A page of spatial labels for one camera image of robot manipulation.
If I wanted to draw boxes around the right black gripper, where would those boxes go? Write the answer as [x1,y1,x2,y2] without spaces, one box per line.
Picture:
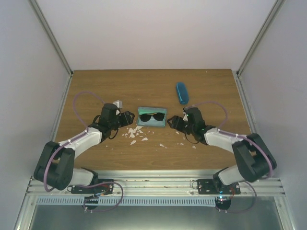
[168,115,195,134]

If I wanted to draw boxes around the black round sunglasses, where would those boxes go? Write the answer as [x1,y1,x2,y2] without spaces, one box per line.
[140,113,165,122]

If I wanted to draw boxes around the grey-blue glasses case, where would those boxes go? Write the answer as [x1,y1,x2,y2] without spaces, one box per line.
[137,107,167,127]

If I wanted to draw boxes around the blue translucent glasses case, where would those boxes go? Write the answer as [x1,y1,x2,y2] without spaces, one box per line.
[176,82,189,105]

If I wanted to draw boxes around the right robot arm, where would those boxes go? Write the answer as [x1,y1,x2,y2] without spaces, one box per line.
[167,107,277,194]

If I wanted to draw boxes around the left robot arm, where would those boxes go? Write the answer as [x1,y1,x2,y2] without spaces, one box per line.
[34,103,135,194]

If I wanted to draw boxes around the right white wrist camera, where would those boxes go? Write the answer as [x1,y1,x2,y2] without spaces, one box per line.
[183,107,191,122]

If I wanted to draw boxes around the aluminium rail frame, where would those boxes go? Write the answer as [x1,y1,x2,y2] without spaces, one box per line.
[26,169,285,197]

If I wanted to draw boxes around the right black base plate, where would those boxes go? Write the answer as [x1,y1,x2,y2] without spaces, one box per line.
[190,179,241,195]

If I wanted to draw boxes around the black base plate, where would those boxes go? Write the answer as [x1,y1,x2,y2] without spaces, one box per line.
[67,179,114,195]
[190,179,241,195]

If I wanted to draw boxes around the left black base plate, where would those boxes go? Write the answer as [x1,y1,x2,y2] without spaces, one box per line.
[67,179,114,195]

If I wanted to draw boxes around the slotted grey cable duct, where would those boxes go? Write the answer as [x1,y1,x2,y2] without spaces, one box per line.
[36,196,215,207]

